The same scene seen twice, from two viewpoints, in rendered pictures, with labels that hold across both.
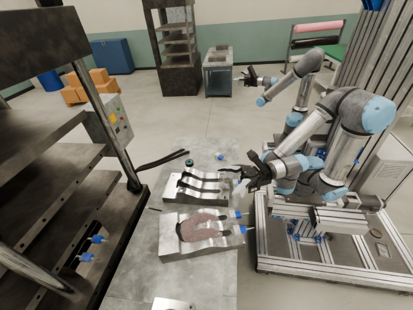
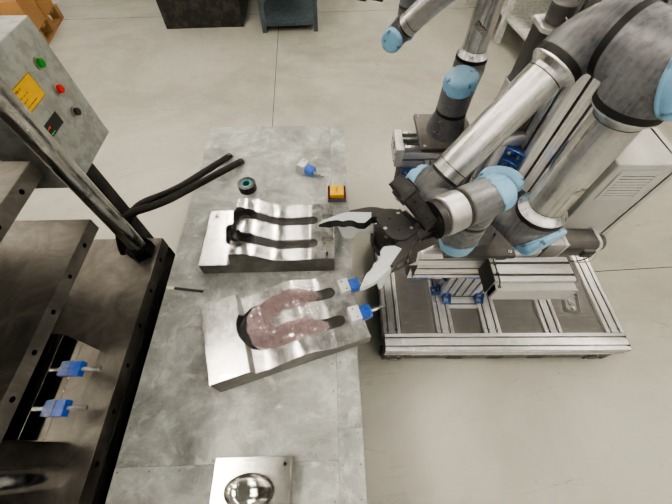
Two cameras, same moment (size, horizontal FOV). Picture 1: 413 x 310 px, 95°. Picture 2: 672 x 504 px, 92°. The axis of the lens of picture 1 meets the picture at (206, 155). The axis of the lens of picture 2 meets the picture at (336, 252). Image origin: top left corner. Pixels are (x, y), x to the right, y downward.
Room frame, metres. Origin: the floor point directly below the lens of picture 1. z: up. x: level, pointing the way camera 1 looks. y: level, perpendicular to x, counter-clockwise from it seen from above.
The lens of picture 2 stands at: (0.22, 0.01, 1.89)
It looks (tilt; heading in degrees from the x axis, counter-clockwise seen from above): 57 degrees down; 347
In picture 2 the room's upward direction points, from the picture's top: straight up
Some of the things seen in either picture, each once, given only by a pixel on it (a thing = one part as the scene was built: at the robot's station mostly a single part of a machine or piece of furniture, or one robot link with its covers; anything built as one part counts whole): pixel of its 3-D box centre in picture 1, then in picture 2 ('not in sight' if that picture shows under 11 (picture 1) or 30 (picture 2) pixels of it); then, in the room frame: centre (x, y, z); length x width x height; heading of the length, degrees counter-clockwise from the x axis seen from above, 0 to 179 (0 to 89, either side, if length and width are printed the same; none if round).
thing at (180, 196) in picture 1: (196, 185); (269, 234); (0.99, 0.10, 0.87); 0.50 x 0.26 x 0.14; 79
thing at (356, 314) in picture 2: (244, 229); (367, 311); (0.60, -0.19, 0.86); 0.13 x 0.05 x 0.05; 96
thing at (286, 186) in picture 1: (284, 179); (457, 225); (0.57, -0.34, 1.34); 0.11 x 0.08 x 0.11; 13
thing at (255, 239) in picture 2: (198, 182); (270, 228); (0.98, 0.08, 0.92); 0.35 x 0.16 x 0.09; 79
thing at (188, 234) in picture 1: (200, 226); (285, 316); (0.63, 0.08, 0.90); 0.26 x 0.18 x 0.08; 96
